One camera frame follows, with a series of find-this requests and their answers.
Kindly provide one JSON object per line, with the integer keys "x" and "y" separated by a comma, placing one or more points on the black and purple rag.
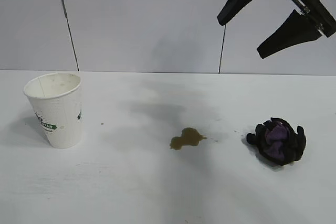
{"x": 278, "y": 142}

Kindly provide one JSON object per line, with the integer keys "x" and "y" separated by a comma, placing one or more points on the brown coffee spill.
{"x": 187, "y": 137}

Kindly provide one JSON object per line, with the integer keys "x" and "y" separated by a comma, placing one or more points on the white paper coffee cup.
{"x": 57, "y": 119}

